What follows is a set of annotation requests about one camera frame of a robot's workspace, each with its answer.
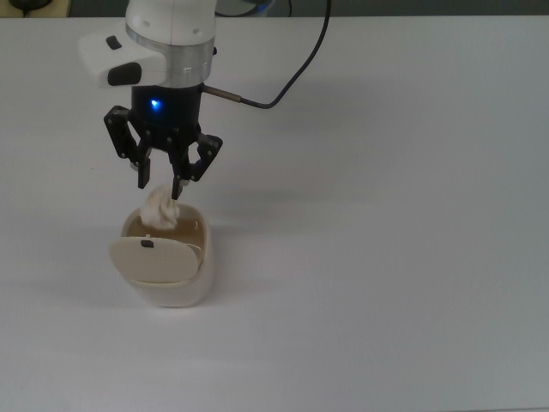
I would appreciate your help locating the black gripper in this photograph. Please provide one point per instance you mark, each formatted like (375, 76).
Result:
(171, 118)

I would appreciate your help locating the white paper ball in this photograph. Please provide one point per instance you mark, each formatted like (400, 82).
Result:
(159, 211)

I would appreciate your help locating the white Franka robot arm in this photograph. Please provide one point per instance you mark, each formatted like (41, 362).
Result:
(171, 26)

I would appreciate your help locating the small white lidded bin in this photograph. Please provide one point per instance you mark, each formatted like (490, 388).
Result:
(176, 283)

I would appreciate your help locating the black rounded device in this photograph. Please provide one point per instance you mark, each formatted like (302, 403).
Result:
(30, 4)

